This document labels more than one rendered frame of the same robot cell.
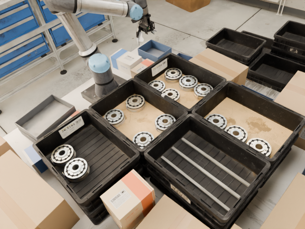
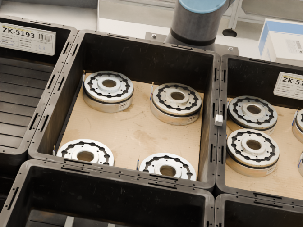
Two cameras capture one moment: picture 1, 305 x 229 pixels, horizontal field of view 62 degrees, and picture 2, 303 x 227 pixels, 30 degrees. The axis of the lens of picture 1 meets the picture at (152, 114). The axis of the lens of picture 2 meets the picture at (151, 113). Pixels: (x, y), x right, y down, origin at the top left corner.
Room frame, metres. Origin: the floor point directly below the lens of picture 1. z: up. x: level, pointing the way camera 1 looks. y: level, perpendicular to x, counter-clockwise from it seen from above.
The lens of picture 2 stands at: (0.24, -0.47, 1.56)
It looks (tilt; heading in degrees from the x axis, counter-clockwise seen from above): 39 degrees down; 39
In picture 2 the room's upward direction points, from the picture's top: 10 degrees clockwise
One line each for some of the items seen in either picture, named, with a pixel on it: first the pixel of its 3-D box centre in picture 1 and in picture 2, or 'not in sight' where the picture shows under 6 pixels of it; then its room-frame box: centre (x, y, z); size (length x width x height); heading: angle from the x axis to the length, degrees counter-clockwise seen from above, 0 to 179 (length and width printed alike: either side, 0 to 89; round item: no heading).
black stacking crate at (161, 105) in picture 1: (138, 118); (133, 122); (0.85, 0.07, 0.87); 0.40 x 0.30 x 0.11; 39
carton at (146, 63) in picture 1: (145, 72); not in sight; (1.38, 0.01, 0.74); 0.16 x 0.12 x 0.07; 131
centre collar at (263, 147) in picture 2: (170, 94); (253, 145); (1.00, -0.11, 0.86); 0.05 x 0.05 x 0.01
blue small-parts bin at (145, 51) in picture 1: (154, 52); not in sight; (1.60, -0.08, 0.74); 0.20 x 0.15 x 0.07; 42
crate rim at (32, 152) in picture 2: (136, 111); (136, 102); (0.85, 0.07, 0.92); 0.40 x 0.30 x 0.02; 39
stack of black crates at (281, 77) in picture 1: (274, 85); not in sight; (1.52, -1.03, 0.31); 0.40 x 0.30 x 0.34; 42
